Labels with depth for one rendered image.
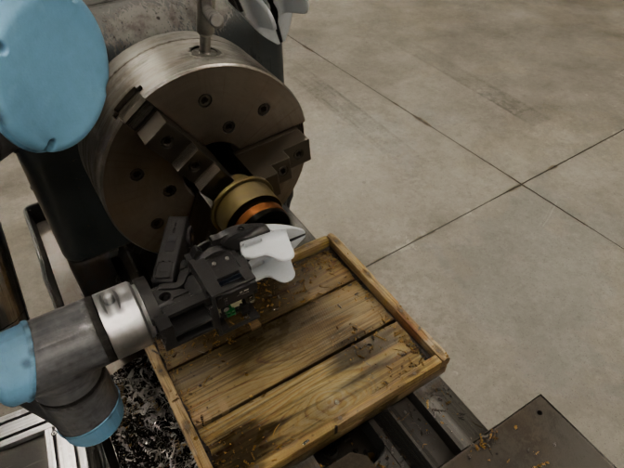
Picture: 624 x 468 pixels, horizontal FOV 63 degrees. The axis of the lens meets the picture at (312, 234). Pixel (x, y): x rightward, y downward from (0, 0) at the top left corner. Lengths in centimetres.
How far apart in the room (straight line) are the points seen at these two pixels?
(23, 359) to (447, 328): 158
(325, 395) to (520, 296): 148
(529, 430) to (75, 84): 57
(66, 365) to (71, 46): 30
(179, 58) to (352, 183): 184
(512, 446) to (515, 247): 171
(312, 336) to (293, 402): 11
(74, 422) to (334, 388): 32
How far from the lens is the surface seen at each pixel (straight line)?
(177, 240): 63
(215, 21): 46
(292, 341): 78
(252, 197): 64
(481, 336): 195
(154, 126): 65
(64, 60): 41
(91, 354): 57
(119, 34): 81
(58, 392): 59
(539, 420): 67
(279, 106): 75
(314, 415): 72
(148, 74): 69
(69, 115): 41
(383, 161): 264
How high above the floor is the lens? 152
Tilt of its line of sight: 44 degrees down
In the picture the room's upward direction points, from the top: straight up
